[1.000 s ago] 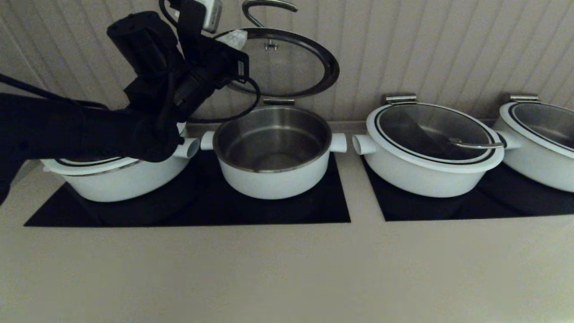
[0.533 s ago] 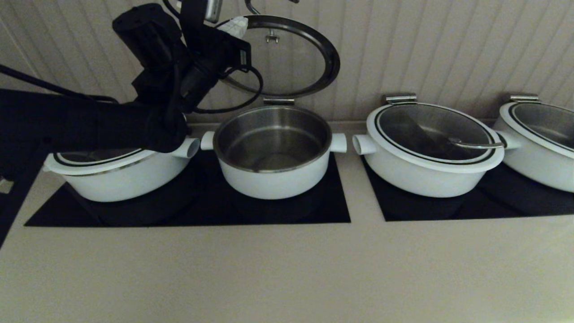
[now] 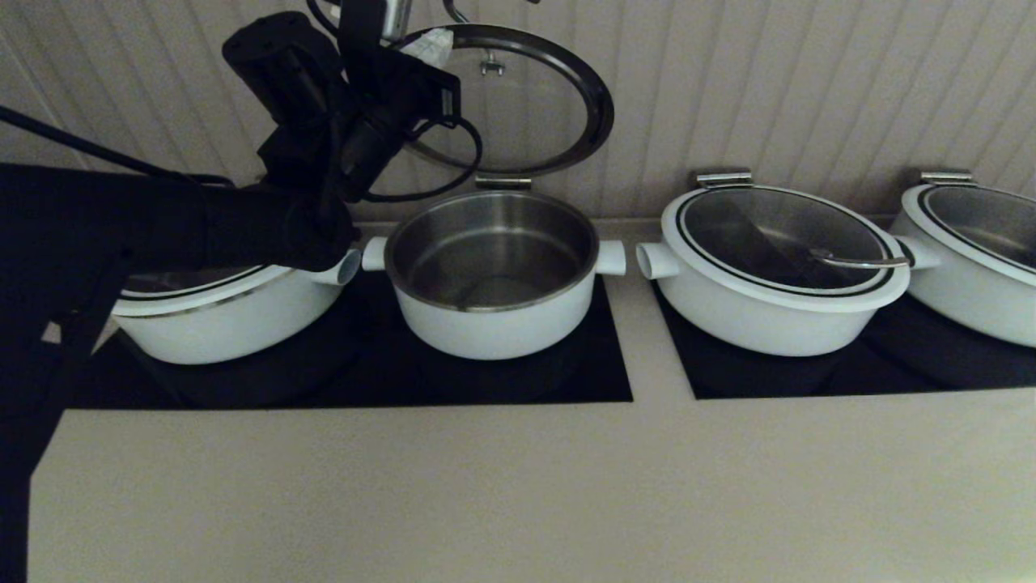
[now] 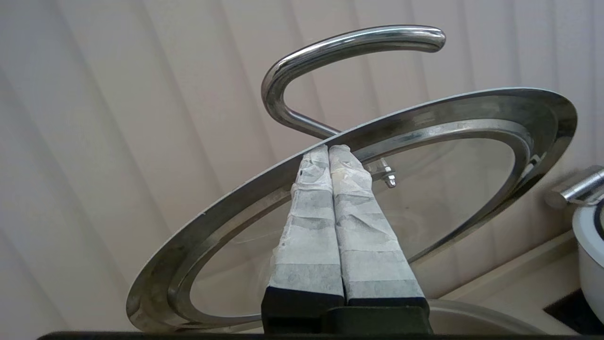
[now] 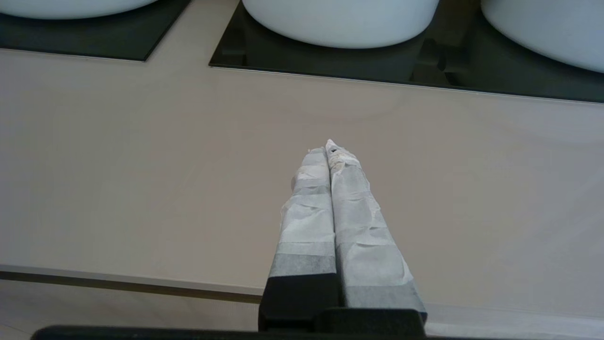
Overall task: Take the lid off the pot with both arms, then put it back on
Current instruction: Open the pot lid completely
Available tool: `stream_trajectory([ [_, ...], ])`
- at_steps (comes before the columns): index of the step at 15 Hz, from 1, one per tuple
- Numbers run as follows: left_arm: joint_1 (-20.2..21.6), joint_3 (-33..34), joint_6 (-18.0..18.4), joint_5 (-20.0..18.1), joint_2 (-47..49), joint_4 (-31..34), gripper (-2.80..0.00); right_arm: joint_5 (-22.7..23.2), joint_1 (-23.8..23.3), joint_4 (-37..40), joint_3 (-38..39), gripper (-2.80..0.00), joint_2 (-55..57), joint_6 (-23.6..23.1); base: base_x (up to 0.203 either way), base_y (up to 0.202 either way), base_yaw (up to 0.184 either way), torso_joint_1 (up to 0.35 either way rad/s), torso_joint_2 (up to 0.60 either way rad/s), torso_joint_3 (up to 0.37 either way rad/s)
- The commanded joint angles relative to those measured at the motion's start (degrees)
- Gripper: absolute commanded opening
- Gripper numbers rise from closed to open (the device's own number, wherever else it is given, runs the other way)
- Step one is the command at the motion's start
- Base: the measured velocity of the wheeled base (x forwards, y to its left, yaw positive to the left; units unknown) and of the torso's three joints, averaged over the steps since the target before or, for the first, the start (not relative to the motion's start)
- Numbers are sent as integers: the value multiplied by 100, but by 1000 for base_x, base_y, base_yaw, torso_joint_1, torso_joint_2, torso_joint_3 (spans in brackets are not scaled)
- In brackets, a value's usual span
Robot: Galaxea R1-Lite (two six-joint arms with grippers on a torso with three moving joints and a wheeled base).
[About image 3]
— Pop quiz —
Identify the glass lid with white rim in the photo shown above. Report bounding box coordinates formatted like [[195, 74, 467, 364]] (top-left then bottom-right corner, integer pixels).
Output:
[[388, 0, 615, 178]]

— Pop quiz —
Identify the white steel-lined pot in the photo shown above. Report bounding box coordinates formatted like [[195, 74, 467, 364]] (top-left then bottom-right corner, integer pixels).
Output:
[[113, 247, 363, 365], [362, 190, 626, 361], [635, 241, 899, 358], [890, 235, 1036, 350]]

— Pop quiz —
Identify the white far right pot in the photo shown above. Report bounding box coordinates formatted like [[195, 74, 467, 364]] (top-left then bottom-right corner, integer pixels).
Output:
[[900, 184, 1036, 289]]

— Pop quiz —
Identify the black induction cooktop plate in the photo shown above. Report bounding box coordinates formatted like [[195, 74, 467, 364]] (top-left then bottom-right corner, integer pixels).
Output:
[[69, 271, 634, 410], [652, 283, 1036, 401]]

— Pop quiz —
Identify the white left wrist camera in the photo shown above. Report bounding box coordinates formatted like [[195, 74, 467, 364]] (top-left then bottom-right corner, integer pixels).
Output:
[[379, 0, 415, 43]]

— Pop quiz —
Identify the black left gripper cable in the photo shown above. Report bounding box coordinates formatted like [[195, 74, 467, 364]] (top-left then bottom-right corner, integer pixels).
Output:
[[363, 117, 485, 203]]

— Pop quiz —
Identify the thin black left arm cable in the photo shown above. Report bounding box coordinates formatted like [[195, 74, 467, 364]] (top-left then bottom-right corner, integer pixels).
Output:
[[0, 105, 236, 187]]

